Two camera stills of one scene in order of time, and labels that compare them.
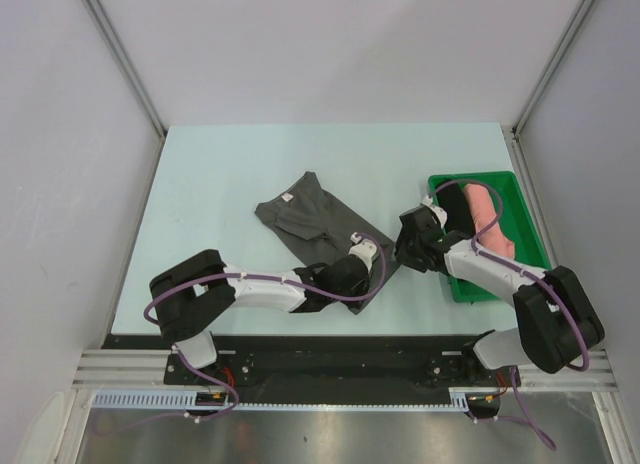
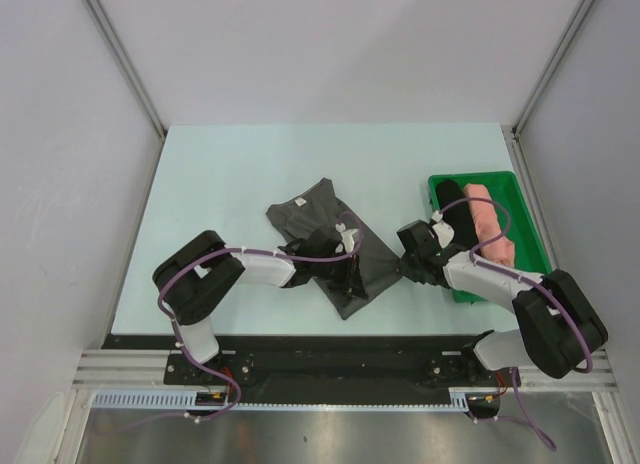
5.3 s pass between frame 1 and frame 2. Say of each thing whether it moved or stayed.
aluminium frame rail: stayed
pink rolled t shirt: stayed
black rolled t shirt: stayed
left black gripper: moved
